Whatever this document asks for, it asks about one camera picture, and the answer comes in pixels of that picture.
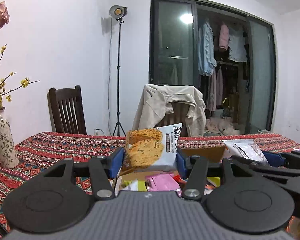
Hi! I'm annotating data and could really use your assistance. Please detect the floral ceramic vase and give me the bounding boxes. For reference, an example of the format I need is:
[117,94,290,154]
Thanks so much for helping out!
[0,107,20,169]

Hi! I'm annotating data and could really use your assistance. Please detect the red patterned tablecloth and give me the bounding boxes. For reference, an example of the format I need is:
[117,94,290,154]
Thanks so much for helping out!
[0,131,300,240]

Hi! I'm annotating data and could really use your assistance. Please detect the lime green snack packet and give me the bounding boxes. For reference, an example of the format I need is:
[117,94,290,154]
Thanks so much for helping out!
[206,176,221,188]

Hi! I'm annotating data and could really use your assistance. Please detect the long pink hanging clothes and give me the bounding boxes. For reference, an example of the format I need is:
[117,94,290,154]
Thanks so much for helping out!
[206,66,224,112]

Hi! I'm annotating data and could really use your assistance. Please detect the wardrobe with hanging clothes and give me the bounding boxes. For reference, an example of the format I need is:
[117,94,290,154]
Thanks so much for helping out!
[148,0,277,136]

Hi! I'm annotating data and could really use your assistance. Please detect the pink hanging top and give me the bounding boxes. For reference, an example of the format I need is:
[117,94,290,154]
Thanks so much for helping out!
[218,24,230,52]

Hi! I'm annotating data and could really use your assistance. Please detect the beige jacket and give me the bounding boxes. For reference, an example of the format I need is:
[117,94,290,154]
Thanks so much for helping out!
[132,84,207,138]

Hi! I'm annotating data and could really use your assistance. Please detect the light power cable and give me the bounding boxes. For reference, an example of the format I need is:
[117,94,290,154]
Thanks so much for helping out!
[107,21,113,131]

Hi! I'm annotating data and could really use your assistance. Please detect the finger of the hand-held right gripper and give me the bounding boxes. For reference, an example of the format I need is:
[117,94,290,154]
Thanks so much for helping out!
[230,151,300,178]
[250,166,300,200]

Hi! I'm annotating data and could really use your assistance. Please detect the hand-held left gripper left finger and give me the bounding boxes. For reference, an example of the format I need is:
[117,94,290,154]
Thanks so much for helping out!
[40,147,126,201]

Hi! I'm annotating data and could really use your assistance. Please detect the brown wooden chair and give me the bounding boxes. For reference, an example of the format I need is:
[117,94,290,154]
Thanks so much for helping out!
[155,102,191,137]

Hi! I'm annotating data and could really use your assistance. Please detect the pink snack packet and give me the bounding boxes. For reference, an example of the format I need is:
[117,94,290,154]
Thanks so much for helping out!
[145,173,183,193]

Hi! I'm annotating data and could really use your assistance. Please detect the cracker snack packet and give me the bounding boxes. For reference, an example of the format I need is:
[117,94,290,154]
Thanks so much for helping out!
[119,122,183,177]

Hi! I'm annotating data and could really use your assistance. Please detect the yellow flower branches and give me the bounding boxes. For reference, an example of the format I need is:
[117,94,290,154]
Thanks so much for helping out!
[0,44,40,112]

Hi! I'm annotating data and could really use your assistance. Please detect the white grey snack packet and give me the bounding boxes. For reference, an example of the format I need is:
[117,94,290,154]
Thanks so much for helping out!
[223,140,269,164]

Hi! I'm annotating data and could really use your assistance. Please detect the dark wooden chair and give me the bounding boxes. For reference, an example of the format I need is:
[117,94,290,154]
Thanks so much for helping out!
[47,85,88,136]

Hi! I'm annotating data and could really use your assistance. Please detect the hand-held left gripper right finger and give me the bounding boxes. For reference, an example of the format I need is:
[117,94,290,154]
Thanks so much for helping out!
[176,148,243,201]

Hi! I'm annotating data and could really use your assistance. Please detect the studio light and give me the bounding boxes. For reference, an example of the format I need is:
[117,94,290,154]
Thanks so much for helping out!
[108,4,128,22]

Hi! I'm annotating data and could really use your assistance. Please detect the pale blue hanging garment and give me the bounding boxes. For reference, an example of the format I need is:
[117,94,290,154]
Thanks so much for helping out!
[228,28,248,63]

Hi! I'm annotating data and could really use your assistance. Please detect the orange cardboard box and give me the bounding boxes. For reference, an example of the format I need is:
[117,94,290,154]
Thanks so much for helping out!
[114,146,227,198]

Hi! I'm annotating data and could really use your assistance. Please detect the black light stand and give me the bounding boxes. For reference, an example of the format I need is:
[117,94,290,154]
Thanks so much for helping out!
[112,20,127,137]

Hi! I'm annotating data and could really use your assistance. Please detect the light blue hanging shirt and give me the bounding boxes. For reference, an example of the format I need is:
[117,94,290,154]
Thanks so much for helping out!
[198,20,217,77]

